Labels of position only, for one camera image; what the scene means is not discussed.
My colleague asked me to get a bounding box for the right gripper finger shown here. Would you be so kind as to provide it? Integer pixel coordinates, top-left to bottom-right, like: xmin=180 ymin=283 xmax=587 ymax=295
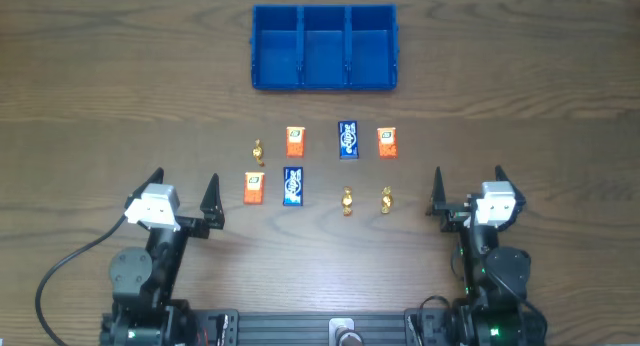
xmin=427 ymin=166 xmax=449 ymax=217
xmin=494 ymin=164 xmax=527 ymax=220

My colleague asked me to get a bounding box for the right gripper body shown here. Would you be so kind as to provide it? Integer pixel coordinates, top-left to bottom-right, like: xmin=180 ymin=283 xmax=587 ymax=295
xmin=439 ymin=201 xmax=476 ymax=233

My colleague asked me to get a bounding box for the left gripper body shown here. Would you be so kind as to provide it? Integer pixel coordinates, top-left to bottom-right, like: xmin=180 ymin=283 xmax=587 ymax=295
xmin=172 ymin=215 xmax=212 ymax=240

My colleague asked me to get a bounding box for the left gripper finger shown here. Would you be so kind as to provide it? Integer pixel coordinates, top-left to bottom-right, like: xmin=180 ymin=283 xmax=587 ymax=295
xmin=124 ymin=167 xmax=165 ymax=207
xmin=199 ymin=173 xmax=226 ymax=231

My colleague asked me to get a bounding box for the orange candy box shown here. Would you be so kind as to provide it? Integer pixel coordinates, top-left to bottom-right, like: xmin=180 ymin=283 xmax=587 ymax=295
xmin=285 ymin=126 xmax=307 ymax=159
xmin=243 ymin=171 xmax=266 ymax=206
xmin=376 ymin=126 xmax=399 ymax=160

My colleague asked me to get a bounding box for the gold candy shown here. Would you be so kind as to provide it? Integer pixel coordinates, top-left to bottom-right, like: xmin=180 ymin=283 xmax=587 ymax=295
xmin=251 ymin=138 xmax=267 ymax=168
xmin=380 ymin=185 xmax=395 ymax=216
xmin=340 ymin=186 xmax=354 ymax=218

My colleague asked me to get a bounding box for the blue candy pack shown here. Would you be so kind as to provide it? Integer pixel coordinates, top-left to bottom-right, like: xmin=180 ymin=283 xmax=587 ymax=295
xmin=282 ymin=166 xmax=305 ymax=208
xmin=337 ymin=120 xmax=360 ymax=161

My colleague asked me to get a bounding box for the blue tray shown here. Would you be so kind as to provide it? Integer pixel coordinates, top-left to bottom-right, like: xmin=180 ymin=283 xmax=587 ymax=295
xmin=249 ymin=3 xmax=400 ymax=92

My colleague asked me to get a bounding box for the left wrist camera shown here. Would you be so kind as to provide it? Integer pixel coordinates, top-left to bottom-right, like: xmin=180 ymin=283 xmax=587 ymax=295
xmin=123 ymin=182 xmax=182 ymax=232

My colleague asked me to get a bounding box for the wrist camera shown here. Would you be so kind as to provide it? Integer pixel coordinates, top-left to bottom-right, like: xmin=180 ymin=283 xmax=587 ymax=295
xmin=123 ymin=182 xmax=182 ymax=232
xmin=468 ymin=180 xmax=517 ymax=230

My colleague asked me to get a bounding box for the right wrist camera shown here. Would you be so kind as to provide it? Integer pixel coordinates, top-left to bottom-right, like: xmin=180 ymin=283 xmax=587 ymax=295
xmin=468 ymin=180 xmax=517 ymax=230

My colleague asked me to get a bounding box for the mounting rail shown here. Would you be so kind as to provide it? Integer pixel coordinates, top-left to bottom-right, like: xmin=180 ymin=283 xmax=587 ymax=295
xmin=99 ymin=308 xmax=549 ymax=346

